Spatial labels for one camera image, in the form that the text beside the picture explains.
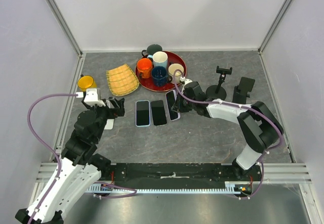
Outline aluminium frame post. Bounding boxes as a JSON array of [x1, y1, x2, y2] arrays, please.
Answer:
[[258, 0, 294, 55], [46, 0, 83, 57]]

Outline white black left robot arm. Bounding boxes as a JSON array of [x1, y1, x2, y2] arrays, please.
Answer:
[[15, 97, 125, 223]]

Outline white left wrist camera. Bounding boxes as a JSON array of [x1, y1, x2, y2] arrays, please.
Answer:
[[76, 88, 105, 107]]

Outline grey slotted cable duct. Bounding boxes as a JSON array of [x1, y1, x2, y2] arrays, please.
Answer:
[[85, 183, 252, 195]]

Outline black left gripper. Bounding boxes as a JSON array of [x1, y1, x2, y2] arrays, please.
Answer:
[[83, 96, 125, 141]]

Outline clear cased black phone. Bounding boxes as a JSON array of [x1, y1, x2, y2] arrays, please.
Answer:
[[151, 100, 167, 126]]

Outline dark grey mug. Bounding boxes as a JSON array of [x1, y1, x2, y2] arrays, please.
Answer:
[[141, 44, 163, 58]]

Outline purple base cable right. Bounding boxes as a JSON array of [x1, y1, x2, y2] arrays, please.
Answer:
[[234, 158, 265, 201]]

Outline lavender cased phone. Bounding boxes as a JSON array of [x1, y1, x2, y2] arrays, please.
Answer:
[[166, 89, 180, 121]]

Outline light blue cased phone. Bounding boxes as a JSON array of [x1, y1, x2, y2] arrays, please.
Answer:
[[135, 100, 150, 127]]

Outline left aluminium frame post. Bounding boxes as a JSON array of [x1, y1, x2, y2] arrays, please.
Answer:
[[46, 0, 83, 57]]

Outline red round tray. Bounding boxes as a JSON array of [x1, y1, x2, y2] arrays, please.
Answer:
[[135, 51, 187, 92]]

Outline right aluminium frame post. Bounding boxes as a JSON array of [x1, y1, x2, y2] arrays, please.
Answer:
[[258, 0, 294, 55]]

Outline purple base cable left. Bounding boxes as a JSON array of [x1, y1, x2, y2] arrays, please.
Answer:
[[92, 181, 138, 200]]

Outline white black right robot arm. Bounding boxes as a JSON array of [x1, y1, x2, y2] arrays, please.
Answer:
[[172, 78, 284, 181]]

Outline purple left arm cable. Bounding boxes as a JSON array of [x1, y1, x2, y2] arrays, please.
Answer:
[[26, 94, 79, 224]]

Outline black block phone stand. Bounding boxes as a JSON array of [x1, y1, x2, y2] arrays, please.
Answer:
[[232, 77, 255, 104]]

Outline woven bamboo tray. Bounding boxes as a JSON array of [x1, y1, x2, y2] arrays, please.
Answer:
[[106, 64, 140, 97]]

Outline white phone stand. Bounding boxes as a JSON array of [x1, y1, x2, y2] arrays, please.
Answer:
[[104, 101, 114, 130]]

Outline orange mug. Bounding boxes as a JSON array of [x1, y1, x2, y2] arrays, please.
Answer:
[[136, 58, 153, 79]]

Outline yellow mug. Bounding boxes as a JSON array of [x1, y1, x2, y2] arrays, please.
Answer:
[[77, 74, 97, 92]]

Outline dark blue mug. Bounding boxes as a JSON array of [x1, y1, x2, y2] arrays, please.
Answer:
[[151, 66, 172, 87]]

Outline light blue mug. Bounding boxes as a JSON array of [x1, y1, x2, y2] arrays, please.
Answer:
[[147, 51, 168, 69]]

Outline black round-base phone stand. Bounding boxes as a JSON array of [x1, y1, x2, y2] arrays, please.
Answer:
[[206, 66, 232, 100]]

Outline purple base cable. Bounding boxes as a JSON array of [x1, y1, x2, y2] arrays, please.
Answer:
[[92, 181, 138, 200], [234, 158, 265, 201]]

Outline cream dimpled mug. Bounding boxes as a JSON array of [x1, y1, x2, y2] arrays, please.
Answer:
[[168, 63, 184, 84]]

